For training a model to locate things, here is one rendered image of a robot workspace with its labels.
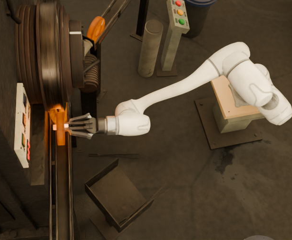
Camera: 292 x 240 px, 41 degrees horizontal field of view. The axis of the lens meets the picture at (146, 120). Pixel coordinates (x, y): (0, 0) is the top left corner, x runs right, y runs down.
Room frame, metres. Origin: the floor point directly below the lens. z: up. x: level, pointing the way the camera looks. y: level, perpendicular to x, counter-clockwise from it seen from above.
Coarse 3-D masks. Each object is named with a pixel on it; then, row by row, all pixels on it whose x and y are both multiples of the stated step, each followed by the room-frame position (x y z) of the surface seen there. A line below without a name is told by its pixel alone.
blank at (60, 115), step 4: (60, 112) 0.76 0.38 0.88; (56, 116) 0.73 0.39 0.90; (60, 116) 0.73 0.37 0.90; (56, 120) 0.70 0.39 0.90; (60, 120) 0.71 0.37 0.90; (60, 124) 0.69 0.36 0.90; (60, 128) 0.68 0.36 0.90; (60, 132) 0.66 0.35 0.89; (64, 132) 0.68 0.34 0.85; (60, 136) 0.65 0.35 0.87; (64, 136) 0.65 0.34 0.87; (60, 140) 0.64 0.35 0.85; (64, 140) 0.64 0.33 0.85; (60, 144) 0.63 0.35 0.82; (64, 144) 0.64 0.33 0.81
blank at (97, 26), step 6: (96, 18) 1.42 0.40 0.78; (102, 18) 1.44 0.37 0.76; (90, 24) 1.37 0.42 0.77; (96, 24) 1.38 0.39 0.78; (102, 24) 1.44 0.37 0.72; (90, 30) 1.35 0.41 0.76; (96, 30) 1.37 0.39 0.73; (102, 30) 1.44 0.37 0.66; (90, 36) 1.33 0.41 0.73; (96, 36) 1.37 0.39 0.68
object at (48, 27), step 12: (48, 0) 1.00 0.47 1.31; (48, 12) 0.92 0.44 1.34; (48, 24) 0.87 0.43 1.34; (48, 36) 0.83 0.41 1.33; (48, 48) 0.79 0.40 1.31; (48, 60) 0.76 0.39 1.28; (48, 72) 0.73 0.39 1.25; (48, 84) 0.70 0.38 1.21; (60, 84) 0.71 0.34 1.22; (48, 96) 0.68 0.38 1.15; (60, 96) 0.69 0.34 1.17; (48, 108) 0.69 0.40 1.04; (60, 108) 0.70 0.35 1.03
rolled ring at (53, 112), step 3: (66, 108) 0.88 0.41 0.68; (51, 111) 0.78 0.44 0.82; (54, 111) 0.78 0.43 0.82; (57, 111) 0.80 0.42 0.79; (60, 111) 0.85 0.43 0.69; (63, 111) 0.85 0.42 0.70; (66, 111) 0.86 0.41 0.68; (51, 114) 0.77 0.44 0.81; (54, 114) 0.77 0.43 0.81; (66, 114) 0.85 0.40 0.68; (51, 117) 0.76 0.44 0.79; (54, 117) 0.77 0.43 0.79; (66, 117) 0.83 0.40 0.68; (54, 120) 0.76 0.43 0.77
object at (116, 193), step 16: (96, 176) 0.56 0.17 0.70; (112, 176) 0.61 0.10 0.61; (96, 192) 0.51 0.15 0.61; (112, 192) 0.53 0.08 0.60; (128, 192) 0.55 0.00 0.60; (112, 208) 0.46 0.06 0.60; (128, 208) 0.48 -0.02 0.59; (144, 208) 0.47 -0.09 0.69; (96, 224) 0.48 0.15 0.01; (112, 224) 0.39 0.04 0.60; (128, 224) 0.40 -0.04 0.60
